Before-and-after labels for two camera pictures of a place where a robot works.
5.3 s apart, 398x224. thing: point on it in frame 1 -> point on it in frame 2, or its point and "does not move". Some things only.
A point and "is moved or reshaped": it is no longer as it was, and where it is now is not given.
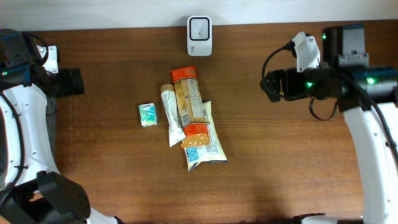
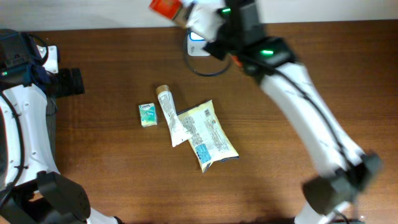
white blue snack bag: (212, 152) is moved or reshaped
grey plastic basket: (51, 111) does not move
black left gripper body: (64, 83) does not move
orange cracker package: (196, 129) -> (168, 9)
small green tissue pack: (148, 114) does not move
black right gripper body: (295, 86) -> (224, 44)
